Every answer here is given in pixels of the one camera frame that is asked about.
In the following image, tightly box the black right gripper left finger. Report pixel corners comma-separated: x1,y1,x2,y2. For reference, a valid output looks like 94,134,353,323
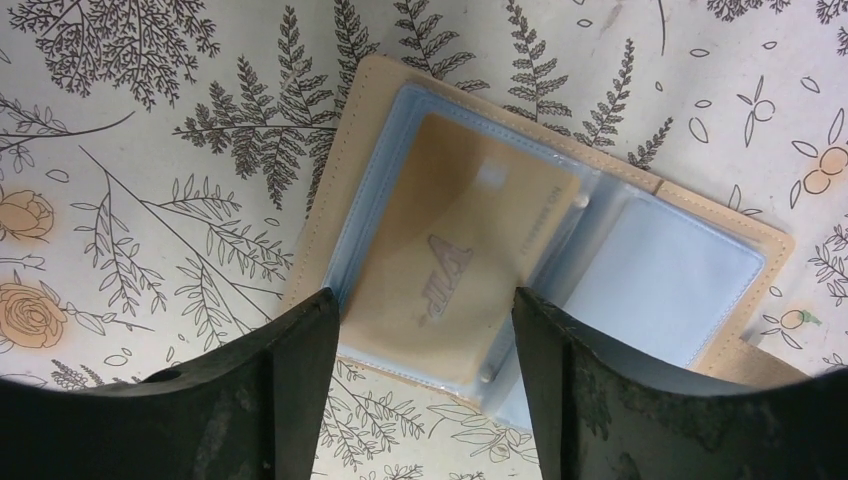
1,289,340,479

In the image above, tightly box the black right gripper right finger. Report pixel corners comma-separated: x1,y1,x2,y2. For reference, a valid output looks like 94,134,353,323
512,287,847,479

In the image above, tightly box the beige leather card holder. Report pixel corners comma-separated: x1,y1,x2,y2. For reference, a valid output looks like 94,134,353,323
284,55,803,431

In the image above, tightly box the gold VIP card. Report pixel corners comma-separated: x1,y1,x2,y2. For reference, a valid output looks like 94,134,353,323
341,114,580,385

